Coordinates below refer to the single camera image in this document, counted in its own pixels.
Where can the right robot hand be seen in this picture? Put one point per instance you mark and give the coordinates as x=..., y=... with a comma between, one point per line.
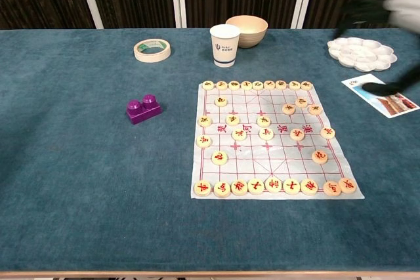
x=403, y=8

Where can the wooden chess piece red character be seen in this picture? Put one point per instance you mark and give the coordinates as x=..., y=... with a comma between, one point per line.
x=332, y=189
x=309, y=187
x=273, y=184
x=320, y=157
x=327, y=133
x=256, y=186
x=222, y=189
x=204, y=141
x=266, y=133
x=202, y=188
x=297, y=134
x=239, y=134
x=292, y=186
x=219, y=158
x=239, y=187
x=348, y=185

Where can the wooden chess piece dark character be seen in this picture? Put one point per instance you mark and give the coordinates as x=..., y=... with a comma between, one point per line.
x=301, y=102
x=315, y=109
x=269, y=84
x=204, y=121
x=220, y=101
x=207, y=85
x=234, y=85
x=294, y=85
x=246, y=85
x=264, y=121
x=281, y=85
x=258, y=85
x=288, y=109
x=232, y=119
x=306, y=86
x=222, y=85

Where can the white plastic chessboard sheet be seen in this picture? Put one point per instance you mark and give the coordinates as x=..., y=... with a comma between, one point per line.
x=256, y=162

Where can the white flower paint palette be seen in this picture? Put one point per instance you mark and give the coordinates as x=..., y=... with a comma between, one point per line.
x=361, y=53

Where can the picture postcard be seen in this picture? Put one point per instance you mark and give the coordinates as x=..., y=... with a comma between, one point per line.
x=397, y=106

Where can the beige bowl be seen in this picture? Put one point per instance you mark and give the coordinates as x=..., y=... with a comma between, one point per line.
x=252, y=39

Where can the white paper cup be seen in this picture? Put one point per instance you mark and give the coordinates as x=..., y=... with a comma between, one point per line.
x=224, y=50

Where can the beige masking tape roll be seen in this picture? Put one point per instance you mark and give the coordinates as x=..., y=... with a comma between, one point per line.
x=151, y=58

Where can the purple building block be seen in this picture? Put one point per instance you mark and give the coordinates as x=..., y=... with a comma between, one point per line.
x=144, y=114

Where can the teal table cloth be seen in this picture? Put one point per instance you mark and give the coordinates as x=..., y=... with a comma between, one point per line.
x=82, y=178

